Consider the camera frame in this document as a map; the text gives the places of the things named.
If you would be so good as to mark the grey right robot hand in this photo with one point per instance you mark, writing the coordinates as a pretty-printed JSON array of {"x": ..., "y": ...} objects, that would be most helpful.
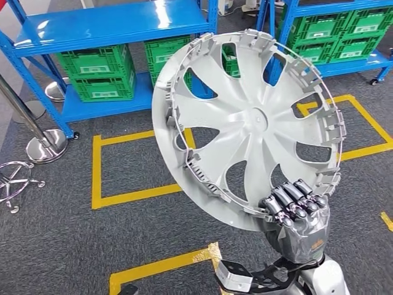
[{"x": 304, "y": 240}]

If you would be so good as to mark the grey plastic wheel cover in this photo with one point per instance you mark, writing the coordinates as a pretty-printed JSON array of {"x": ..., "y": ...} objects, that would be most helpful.
[{"x": 258, "y": 122}]

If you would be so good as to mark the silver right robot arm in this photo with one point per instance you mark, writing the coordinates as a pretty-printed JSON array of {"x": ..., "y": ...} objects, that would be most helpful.
[{"x": 331, "y": 279}]

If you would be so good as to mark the blue metal shelf rack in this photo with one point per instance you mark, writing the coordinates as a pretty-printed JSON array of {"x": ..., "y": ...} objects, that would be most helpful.
[
  {"x": 337, "y": 67},
  {"x": 107, "y": 24}
]

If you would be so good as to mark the black caster wheel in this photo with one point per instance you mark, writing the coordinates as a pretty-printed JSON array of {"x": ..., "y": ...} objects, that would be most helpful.
[
  {"x": 373, "y": 81},
  {"x": 76, "y": 135}
]

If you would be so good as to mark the yellow floor tape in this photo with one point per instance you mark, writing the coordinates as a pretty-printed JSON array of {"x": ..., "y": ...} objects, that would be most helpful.
[{"x": 96, "y": 171}]

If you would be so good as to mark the chrome stanchion with round base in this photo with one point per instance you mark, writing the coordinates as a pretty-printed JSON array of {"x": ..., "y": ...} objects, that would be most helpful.
[{"x": 46, "y": 148}]

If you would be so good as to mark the chrome chair base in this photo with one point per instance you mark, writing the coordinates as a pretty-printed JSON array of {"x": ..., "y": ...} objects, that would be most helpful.
[{"x": 13, "y": 180}]

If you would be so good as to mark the short red barrier belt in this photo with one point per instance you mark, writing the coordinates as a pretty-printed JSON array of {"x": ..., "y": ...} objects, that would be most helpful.
[{"x": 2, "y": 4}]

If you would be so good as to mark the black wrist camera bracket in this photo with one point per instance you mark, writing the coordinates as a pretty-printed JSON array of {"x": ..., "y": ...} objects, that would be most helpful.
[{"x": 276, "y": 277}]

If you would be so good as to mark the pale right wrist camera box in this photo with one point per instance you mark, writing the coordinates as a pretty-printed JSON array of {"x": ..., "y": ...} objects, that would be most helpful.
[{"x": 236, "y": 283}]

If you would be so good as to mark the black left wrist bracket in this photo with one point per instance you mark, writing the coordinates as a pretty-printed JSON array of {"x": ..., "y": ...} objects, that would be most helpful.
[{"x": 129, "y": 290}]

